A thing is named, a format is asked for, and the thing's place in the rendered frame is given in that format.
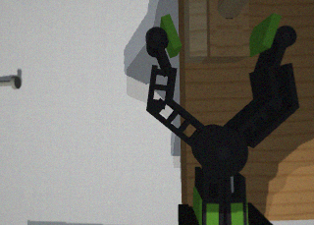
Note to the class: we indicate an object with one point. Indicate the small light wooden block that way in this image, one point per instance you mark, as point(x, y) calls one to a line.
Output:
point(227, 39)

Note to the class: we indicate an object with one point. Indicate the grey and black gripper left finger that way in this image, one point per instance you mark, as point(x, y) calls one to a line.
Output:
point(186, 215)

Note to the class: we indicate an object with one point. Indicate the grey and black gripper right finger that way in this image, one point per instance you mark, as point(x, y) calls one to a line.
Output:
point(255, 217)

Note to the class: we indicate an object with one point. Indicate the light wooden board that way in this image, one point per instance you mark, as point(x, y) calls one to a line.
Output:
point(279, 171)

